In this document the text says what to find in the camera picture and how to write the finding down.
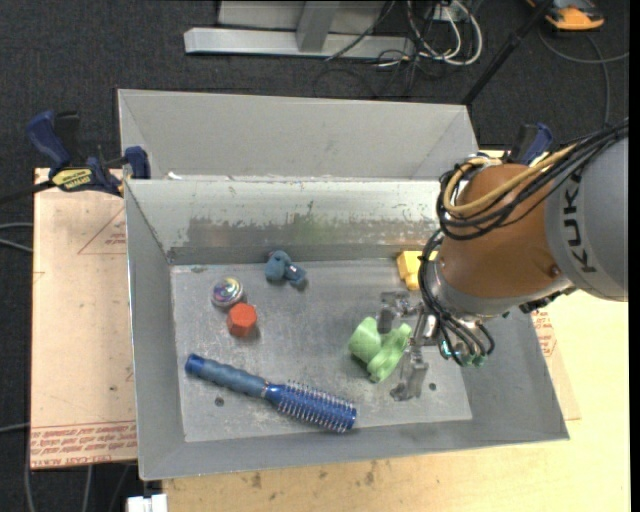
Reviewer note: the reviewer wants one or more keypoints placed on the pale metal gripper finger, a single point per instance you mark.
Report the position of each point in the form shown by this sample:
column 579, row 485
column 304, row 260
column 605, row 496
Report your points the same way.
column 395, row 305
column 412, row 372

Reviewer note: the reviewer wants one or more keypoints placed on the yellow plastic toy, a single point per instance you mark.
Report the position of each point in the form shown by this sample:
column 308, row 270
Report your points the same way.
column 410, row 267

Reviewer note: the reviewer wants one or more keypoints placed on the green toy figure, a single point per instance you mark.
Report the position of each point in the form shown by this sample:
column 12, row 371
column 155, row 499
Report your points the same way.
column 372, row 345

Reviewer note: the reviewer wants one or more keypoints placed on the grey metal bin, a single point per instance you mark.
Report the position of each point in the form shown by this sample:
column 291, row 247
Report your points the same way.
column 300, row 320

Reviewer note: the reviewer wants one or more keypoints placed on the blue toy animal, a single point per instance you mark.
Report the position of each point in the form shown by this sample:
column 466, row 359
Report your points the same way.
column 278, row 267

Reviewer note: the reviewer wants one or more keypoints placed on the blue hairbrush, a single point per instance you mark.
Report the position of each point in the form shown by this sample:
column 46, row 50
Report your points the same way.
column 280, row 395

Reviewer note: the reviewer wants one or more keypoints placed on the red octagonal block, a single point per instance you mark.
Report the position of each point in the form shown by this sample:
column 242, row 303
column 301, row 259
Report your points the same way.
column 242, row 320

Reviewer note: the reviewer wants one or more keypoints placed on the iridescent shiny spinning top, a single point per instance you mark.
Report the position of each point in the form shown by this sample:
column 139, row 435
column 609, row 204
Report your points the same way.
column 226, row 291

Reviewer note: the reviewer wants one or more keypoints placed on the brown cardboard board red print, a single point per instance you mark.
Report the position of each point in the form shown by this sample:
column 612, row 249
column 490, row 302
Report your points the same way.
column 80, row 310

